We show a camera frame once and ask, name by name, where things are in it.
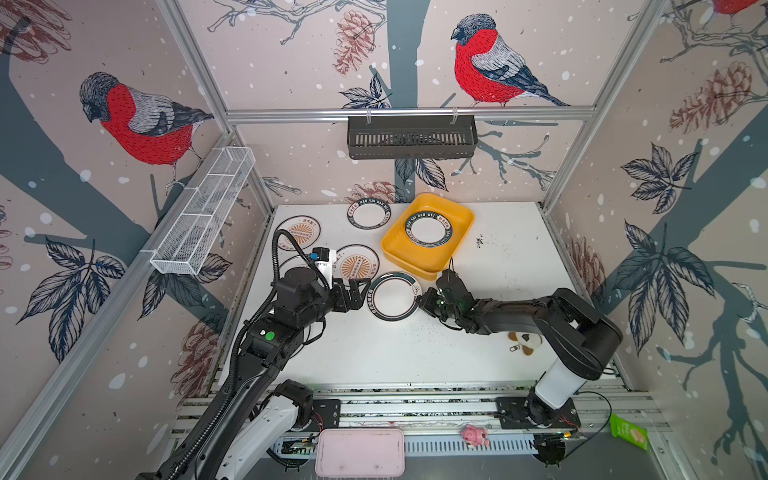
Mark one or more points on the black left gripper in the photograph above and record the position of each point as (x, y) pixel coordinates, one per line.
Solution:
(355, 300)

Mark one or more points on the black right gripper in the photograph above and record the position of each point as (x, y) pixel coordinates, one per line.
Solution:
(426, 302)

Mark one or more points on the orange sunburst plate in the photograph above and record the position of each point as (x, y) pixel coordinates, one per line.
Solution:
(305, 230)
(356, 261)

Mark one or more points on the green rim plate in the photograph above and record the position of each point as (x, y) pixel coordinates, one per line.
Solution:
(428, 229)
(393, 296)
(368, 213)

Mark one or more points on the green rim plate front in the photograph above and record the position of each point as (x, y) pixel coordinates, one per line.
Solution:
(428, 229)

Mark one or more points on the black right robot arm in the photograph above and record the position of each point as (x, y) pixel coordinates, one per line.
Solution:
(583, 339)

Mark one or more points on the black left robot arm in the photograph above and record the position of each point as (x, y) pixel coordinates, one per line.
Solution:
(252, 410)

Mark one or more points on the yellow plastic bin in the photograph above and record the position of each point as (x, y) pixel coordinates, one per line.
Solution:
(427, 263)

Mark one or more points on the brown white plush toy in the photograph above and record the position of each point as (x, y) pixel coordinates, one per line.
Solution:
(526, 343)

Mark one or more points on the pink pig toy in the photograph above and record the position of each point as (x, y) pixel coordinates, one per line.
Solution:
(475, 437)

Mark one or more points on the pink plastic tray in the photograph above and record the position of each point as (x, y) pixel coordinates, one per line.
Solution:
(360, 453)

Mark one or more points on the green snack packet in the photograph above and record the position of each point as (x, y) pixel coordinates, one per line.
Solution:
(629, 432)

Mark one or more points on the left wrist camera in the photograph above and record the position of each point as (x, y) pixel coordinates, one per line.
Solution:
(324, 259)

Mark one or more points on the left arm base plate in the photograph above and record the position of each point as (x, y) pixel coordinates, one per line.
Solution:
(326, 414)

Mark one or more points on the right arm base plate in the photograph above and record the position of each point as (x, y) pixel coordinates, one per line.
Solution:
(519, 413)

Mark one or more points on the black hanging wire basket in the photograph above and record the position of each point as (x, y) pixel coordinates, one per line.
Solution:
(411, 137)

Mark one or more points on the white wire mesh shelf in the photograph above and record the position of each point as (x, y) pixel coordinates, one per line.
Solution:
(192, 236)

